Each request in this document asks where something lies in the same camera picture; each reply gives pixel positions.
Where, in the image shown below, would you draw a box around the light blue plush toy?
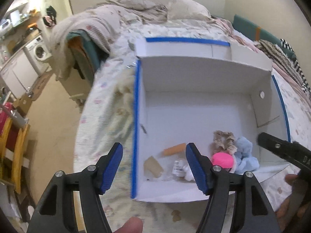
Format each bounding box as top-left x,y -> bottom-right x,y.
235,137 -> 260,174

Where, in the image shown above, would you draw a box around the green cushion orange stripe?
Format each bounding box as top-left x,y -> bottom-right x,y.
232,15 -> 297,61

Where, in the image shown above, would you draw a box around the clear plastic bag with label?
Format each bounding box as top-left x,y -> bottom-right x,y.
165,158 -> 188,182

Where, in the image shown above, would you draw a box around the floral white bed quilt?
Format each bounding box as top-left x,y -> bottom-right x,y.
73,16 -> 311,233

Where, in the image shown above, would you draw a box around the yellow wooden chair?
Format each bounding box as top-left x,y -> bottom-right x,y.
1,117 -> 31,194

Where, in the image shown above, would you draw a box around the pink soft ball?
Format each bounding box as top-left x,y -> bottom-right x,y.
211,152 -> 235,169

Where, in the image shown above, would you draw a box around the beige waffle blanket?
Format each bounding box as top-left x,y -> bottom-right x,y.
49,0 -> 168,80

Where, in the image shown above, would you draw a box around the tan cardboard piece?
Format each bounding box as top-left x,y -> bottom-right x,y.
143,156 -> 164,178

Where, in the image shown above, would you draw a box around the beige pillow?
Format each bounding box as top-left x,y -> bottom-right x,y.
167,0 -> 212,21

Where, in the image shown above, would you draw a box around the brown ruffled fabric toy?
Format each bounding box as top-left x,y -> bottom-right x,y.
213,130 -> 237,155

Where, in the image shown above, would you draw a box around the orange foam cylinder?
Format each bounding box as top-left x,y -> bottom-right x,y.
162,143 -> 186,156

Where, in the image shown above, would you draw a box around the white kitchen cabinet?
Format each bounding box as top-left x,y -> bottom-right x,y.
1,50 -> 38,98

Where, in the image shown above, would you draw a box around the white fluffy plush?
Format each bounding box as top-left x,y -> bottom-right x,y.
183,164 -> 195,182

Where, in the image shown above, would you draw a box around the black white patterned cloth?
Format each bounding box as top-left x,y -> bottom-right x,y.
255,39 -> 310,98

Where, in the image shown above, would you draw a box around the white cardboard box blue tape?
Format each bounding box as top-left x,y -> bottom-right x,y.
131,37 -> 290,203

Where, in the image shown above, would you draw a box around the green orange folded clothes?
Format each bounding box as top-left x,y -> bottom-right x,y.
66,30 -> 109,86

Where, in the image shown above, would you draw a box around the person's right hand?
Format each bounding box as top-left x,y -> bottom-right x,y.
276,174 -> 309,231

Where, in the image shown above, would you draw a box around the white washing machine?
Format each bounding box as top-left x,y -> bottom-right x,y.
23,35 -> 52,76

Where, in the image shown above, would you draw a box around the person's left thumb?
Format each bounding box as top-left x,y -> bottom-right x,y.
115,217 -> 143,233

